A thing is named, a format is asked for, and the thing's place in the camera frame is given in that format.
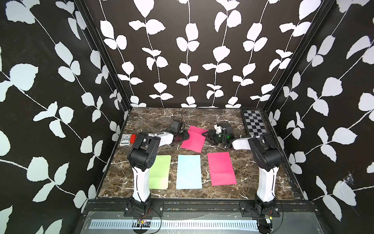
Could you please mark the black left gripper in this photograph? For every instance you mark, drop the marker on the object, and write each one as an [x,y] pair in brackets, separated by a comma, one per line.
[185,135]

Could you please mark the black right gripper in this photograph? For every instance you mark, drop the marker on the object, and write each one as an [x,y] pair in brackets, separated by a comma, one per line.
[210,136]

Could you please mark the pink paper sheet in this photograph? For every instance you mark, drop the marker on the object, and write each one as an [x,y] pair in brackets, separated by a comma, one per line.
[196,140]
[221,169]

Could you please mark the light blue paper sheet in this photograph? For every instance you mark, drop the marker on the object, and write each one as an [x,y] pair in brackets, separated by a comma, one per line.
[189,175]

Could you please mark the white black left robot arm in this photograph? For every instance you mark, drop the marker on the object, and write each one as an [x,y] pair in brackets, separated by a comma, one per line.
[142,157]

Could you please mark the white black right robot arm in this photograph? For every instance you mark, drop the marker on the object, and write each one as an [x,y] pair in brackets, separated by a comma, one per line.
[267,156]

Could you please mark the black white chessboard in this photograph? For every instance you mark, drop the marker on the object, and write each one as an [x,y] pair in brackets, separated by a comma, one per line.
[253,122]

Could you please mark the playing card box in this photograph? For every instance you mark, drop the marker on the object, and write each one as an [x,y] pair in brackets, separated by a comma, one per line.
[127,139]

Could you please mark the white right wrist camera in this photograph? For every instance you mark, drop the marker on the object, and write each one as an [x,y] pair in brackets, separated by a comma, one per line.
[223,128]

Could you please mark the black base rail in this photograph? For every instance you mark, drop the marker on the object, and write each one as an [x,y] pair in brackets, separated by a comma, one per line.
[159,207]

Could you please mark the white slotted cable duct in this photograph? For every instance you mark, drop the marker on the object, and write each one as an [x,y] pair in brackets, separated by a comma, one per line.
[132,224]

